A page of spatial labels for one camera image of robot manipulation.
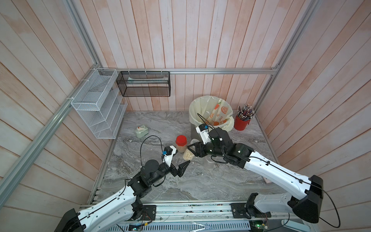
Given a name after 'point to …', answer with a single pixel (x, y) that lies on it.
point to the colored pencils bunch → (245, 112)
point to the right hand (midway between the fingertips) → (190, 146)
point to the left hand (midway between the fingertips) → (183, 158)
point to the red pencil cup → (240, 124)
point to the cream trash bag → (217, 111)
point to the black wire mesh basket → (144, 83)
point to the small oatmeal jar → (187, 155)
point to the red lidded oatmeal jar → (181, 143)
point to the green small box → (141, 131)
